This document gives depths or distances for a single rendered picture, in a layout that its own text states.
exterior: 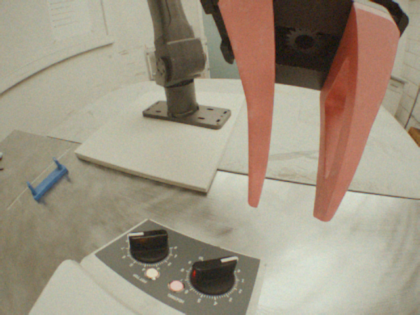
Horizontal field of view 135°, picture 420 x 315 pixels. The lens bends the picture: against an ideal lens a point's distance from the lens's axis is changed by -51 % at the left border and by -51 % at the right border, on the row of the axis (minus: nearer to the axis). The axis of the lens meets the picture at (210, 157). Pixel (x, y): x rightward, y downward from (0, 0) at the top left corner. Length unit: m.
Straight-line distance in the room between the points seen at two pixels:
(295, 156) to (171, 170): 0.20
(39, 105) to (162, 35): 1.38
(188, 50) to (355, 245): 0.37
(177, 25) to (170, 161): 0.22
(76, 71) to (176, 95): 1.49
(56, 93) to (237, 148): 1.54
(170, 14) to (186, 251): 0.33
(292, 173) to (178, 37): 0.28
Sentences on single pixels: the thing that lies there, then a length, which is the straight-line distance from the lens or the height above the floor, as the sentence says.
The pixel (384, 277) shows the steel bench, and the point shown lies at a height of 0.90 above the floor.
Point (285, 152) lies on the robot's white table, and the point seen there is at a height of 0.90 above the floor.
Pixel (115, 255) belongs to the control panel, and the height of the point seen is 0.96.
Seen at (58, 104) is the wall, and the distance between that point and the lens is 1.66.
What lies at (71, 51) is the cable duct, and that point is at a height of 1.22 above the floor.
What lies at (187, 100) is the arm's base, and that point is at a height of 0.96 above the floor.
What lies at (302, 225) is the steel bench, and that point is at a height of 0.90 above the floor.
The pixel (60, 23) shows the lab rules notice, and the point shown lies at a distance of 1.79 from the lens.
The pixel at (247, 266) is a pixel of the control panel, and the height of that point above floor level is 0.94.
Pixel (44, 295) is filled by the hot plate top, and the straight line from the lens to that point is 0.15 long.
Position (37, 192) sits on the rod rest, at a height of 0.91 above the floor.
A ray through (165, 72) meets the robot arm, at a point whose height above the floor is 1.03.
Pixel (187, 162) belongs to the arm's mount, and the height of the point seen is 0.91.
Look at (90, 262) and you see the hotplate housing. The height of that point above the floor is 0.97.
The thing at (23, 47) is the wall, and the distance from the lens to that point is 1.64.
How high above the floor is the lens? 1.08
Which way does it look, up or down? 40 degrees down
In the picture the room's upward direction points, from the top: 6 degrees counter-clockwise
